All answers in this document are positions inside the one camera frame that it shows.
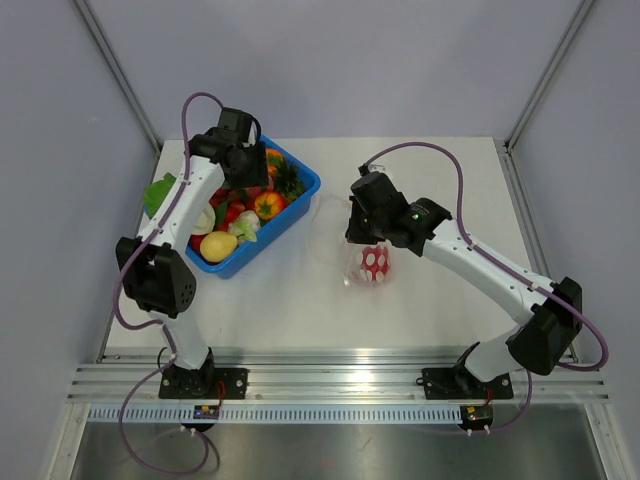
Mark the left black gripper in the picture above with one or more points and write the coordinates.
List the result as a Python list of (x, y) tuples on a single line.
[(257, 176)]

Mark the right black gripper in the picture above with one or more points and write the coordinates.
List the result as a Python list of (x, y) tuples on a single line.
[(355, 234)]

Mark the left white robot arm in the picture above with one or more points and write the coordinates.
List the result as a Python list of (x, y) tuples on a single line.
[(153, 271)]

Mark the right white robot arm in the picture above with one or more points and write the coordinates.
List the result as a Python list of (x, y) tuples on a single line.
[(543, 310)]

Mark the orange persimmon toy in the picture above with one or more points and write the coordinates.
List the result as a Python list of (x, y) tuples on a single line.
[(274, 161)]

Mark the orange bell pepper toy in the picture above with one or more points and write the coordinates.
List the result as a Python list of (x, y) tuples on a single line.
[(269, 204)]

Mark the pineapple toy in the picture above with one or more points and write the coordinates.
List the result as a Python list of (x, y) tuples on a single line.
[(287, 181)]

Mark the white cauliflower toy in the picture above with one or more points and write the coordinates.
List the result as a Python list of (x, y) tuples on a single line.
[(245, 227)]

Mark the white garlic toy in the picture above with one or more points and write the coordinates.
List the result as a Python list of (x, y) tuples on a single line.
[(205, 223)]

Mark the yellow pear toy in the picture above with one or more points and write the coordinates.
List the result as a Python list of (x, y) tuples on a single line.
[(217, 246)]

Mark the green lettuce toy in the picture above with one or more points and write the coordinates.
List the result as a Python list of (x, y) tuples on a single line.
[(156, 193)]

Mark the blue plastic bin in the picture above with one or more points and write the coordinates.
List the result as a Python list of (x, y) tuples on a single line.
[(280, 220)]

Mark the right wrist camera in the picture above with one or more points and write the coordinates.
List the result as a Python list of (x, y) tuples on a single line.
[(376, 167)]

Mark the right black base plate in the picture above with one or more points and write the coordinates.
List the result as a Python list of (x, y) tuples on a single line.
[(444, 383)]

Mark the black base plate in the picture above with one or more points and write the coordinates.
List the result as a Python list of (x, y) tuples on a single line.
[(225, 383), (444, 383)]

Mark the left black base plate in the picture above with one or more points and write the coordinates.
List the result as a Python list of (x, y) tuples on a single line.
[(225, 383)]

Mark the aluminium rail frame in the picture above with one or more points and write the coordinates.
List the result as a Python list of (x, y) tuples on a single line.
[(316, 377)]

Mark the slotted white cable duct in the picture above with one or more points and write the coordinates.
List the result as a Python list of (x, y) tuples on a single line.
[(437, 414)]

